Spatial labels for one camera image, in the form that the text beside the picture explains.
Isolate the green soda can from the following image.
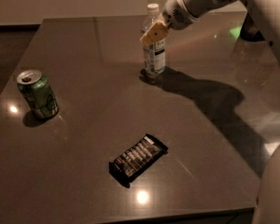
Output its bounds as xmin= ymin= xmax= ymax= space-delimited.
xmin=17 ymin=69 xmax=59 ymax=119

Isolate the black bag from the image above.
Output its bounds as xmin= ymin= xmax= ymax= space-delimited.
xmin=240 ymin=14 xmax=264 ymax=42

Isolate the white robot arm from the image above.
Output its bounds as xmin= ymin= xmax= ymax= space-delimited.
xmin=141 ymin=0 xmax=280 ymax=224

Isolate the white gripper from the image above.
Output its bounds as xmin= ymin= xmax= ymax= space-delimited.
xmin=140 ymin=0 xmax=198 ymax=47

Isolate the black snack bar wrapper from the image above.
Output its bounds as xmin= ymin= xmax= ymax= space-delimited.
xmin=109 ymin=133 xmax=168 ymax=188

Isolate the blue plastic water bottle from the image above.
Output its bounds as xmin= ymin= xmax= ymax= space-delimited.
xmin=141 ymin=4 xmax=165 ymax=78

